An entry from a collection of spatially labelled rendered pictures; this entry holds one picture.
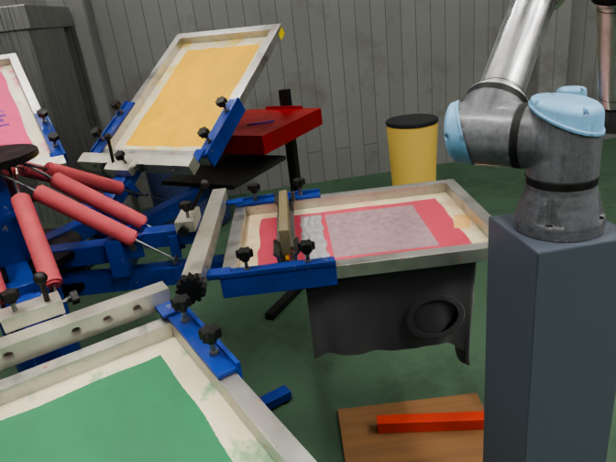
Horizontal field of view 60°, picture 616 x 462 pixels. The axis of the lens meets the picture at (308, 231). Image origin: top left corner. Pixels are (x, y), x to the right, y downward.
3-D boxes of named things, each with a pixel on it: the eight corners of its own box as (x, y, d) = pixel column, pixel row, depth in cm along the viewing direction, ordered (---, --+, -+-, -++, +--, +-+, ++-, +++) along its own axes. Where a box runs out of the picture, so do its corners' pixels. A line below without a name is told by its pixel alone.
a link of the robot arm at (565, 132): (590, 188, 86) (599, 103, 81) (507, 179, 94) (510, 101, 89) (607, 167, 95) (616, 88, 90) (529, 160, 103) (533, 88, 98)
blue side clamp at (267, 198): (321, 206, 196) (319, 188, 193) (322, 211, 191) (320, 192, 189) (239, 215, 196) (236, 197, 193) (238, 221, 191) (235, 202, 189)
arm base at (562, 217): (624, 234, 92) (632, 179, 88) (541, 248, 90) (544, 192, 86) (571, 205, 106) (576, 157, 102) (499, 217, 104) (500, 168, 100)
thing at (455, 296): (460, 344, 169) (460, 239, 155) (469, 360, 161) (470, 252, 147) (315, 361, 169) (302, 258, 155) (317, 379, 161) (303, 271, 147)
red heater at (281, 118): (252, 126, 314) (249, 106, 309) (323, 126, 293) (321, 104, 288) (186, 156, 265) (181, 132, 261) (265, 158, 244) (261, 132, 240)
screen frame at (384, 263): (453, 188, 195) (453, 178, 193) (520, 257, 141) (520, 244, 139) (237, 214, 194) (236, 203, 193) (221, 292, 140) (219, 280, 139)
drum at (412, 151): (426, 185, 488) (424, 111, 462) (448, 200, 449) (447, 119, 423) (382, 193, 480) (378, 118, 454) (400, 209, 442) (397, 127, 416)
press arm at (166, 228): (203, 235, 169) (201, 220, 167) (201, 242, 163) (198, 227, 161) (148, 241, 169) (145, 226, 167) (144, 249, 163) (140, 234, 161)
